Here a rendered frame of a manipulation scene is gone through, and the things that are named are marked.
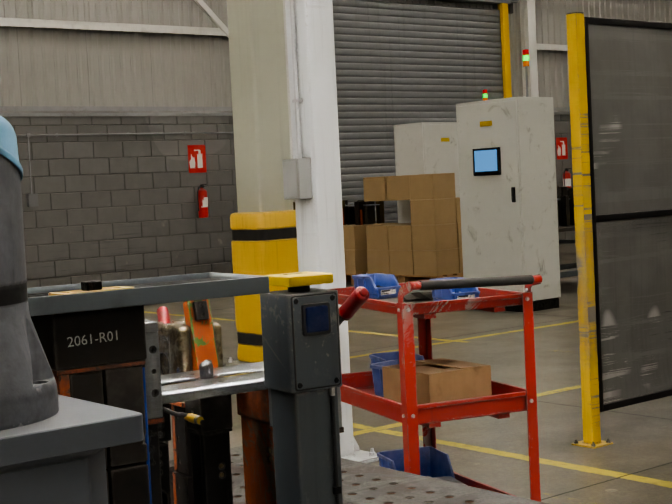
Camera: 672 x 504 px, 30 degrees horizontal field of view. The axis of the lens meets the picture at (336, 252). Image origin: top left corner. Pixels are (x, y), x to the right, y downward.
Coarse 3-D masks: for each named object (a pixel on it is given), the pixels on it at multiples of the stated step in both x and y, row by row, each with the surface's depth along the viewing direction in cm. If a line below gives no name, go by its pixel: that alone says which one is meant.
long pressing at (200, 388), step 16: (224, 368) 184; (240, 368) 183; (256, 368) 182; (176, 384) 171; (192, 384) 170; (208, 384) 167; (224, 384) 167; (240, 384) 168; (256, 384) 170; (176, 400) 163
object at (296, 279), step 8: (296, 272) 148; (304, 272) 147; (312, 272) 146; (320, 272) 146; (272, 280) 144; (280, 280) 142; (288, 280) 141; (296, 280) 141; (304, 280) 142; (312, 280) 142; (320, 280) 143; (328, 280) 144; (288, 288) 144; (296, 288) 144; (304, 288) 144
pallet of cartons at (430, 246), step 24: (384, 192) 1536; (408, 192) 1507; (432, 192) 1477; (432, 216) 1480; (456, 216) 1505; (384, 240) 1542; (408, 240) 1512; (432, 240) 1483; (456, 240) 1504; (384, 264) 1546; (408, 264) 1515; (432, 264) 1486; (456, 264) 1504
